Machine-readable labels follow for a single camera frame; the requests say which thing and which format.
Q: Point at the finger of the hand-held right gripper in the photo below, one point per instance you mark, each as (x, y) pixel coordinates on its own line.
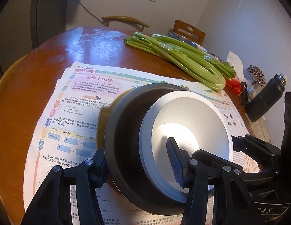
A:
(269, 175)
(253, 145)

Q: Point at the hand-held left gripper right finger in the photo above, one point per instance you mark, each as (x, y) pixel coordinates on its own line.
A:
(174, 161)

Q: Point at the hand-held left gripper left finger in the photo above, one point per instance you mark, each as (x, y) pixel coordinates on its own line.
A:
(101, 171)

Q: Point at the red instant noodle bowl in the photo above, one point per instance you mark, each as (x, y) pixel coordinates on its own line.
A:
(194, 112)
(145, 150)

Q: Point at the large steel bowl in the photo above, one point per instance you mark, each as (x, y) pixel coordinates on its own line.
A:
(126, 133)

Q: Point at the worksheet with cartoon figures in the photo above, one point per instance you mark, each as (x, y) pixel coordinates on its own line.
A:
(232, 119)

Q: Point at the black thermos bottle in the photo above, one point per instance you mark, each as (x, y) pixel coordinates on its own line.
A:
(260, 103)

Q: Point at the colourful printed worksheet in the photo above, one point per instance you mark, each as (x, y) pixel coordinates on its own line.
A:
(72, 103)

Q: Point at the large celery bunch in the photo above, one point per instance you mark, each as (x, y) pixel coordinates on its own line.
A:
(194, 68)

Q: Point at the shallow steel dish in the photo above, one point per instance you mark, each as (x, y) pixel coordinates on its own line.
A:
(183, 38)

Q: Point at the slim celery bunch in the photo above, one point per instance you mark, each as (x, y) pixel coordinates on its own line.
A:
(164, 38)

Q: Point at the wooden chair with straight back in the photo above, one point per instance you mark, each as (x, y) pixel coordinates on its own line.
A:
(178, 28)

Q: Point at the curved wooden chair back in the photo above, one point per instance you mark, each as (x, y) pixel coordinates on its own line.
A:
(124, 18)

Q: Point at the grey refrigerator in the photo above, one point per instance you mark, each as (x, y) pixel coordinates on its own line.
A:
(47, 16)

